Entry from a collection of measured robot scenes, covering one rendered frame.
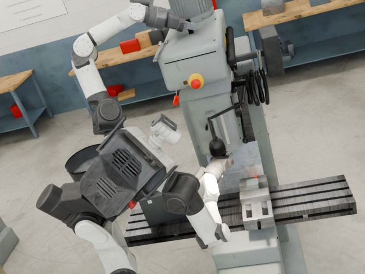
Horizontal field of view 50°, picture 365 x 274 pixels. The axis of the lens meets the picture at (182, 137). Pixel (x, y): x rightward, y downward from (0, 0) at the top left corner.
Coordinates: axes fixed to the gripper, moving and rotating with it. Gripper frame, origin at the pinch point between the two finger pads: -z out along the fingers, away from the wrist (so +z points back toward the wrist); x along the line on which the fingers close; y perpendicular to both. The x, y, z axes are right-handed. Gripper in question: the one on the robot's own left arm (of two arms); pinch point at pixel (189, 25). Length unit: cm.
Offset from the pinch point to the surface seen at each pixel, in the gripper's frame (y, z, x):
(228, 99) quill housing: -26.2, -23.7, 10.0
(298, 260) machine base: -134, -113, -13
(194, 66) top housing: -11.6, -1.6, 21.7
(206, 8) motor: 6.3, -9.6, -16.3
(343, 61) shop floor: -52, -293, -327
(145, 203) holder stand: -98, -2, -6
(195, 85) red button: -17.7, -2.6, 26.2
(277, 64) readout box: -11, -51, -11
